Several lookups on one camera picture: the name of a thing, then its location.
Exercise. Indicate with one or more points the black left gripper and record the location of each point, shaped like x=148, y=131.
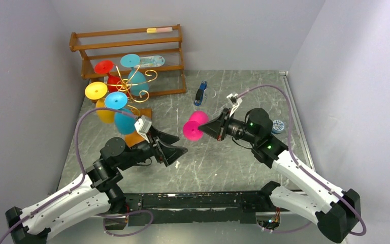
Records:
x=167, y=154

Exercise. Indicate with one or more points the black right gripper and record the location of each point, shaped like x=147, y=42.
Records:
x=224, y=124

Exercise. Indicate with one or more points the pink wine glass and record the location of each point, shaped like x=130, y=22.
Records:
x=190, y=129

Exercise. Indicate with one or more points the clear wine glass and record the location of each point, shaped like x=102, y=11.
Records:
x=208, y=94

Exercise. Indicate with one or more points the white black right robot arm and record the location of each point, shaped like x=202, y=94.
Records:
x=333, y=210

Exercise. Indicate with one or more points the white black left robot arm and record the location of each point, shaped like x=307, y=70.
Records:
x=94, y=192

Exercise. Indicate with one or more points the blue wine glass front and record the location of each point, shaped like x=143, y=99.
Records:
x=125, y=124

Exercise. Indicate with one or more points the blue wine glass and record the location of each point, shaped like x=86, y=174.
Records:
x=125, y=124
x=137, y=80

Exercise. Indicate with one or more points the blue wine glass rear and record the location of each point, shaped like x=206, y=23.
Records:
x=137, y=80

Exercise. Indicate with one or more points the yellow wine glass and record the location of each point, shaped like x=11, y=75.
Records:
x=96, y=91

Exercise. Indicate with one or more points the wooden shelf rack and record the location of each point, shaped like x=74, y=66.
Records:
x=114, y=44

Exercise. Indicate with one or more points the red wine glass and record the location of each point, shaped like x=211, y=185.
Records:
x=105, y=67

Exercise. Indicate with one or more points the blue stapler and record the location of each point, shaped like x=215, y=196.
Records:
x=200, y=93

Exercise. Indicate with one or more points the toothbrush package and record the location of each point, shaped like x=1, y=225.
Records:
x=152, y=61

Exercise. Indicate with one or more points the yellow pink eraser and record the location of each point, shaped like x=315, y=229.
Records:
x=156, y=30

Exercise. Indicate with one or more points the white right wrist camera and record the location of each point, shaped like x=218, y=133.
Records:
x=235, y=102

